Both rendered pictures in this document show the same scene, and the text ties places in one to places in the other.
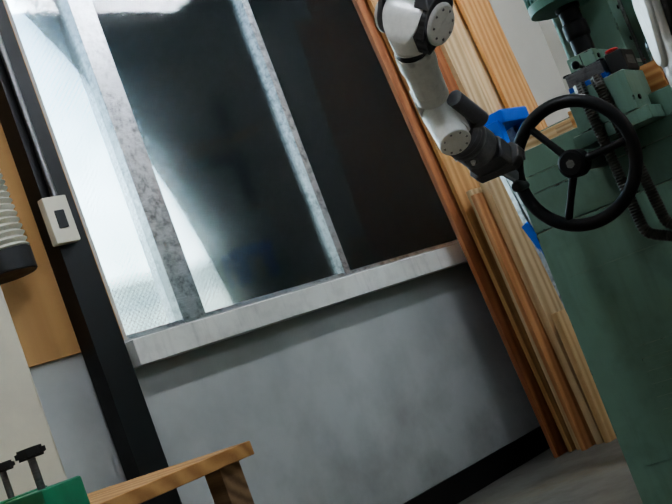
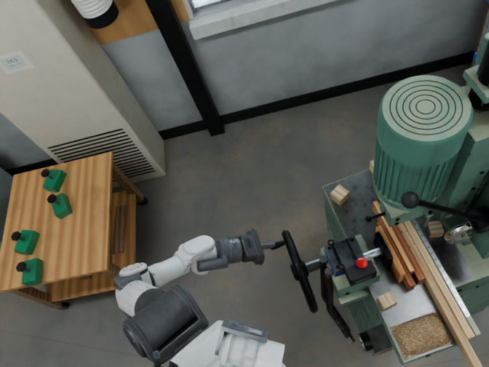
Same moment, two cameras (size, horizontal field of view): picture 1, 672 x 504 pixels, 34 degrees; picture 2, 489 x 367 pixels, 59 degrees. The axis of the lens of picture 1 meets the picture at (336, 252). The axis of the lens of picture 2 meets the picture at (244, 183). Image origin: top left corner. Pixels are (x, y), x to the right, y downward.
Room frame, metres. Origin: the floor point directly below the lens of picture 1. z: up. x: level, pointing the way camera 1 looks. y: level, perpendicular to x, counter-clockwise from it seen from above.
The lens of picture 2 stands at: (1.99, -0.91, 2.24)
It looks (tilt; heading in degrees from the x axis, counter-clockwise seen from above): 59 degrees down; 60
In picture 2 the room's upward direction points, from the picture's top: 24 degrees counter-clockwise
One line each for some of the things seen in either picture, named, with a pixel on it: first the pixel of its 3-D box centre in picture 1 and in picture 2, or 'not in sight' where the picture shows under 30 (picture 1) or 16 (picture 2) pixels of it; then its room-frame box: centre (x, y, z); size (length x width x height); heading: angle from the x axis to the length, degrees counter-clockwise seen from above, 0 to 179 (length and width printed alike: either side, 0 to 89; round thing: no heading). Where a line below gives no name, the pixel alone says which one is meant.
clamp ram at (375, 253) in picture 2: not in sight; (373, 253); (2.41, -0.72, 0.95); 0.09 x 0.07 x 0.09; 56
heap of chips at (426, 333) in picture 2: not in sight; (421, 333); (2.30, -0.94, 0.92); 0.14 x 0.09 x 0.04; 146
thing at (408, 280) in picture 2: not in sight; (394, 254); (2.45, -0.77, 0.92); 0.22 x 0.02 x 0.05; 56
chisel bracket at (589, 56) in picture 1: (596, 70); (407, 206); (2.57, -0.74, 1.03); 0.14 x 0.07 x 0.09; 146
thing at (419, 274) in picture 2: not in sight; (402, 246); (2.49, -0.78, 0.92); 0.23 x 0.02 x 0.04; 56
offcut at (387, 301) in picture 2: not in sight; (386, 301); (2.32, -0.82, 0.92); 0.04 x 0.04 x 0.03; 61
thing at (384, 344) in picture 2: not in sight; (384, 338); (2.29, -0.86, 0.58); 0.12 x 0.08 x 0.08; 146
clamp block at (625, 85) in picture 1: (611, 101); (349, 266); (2.35, -0.68, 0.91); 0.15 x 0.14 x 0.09; 56
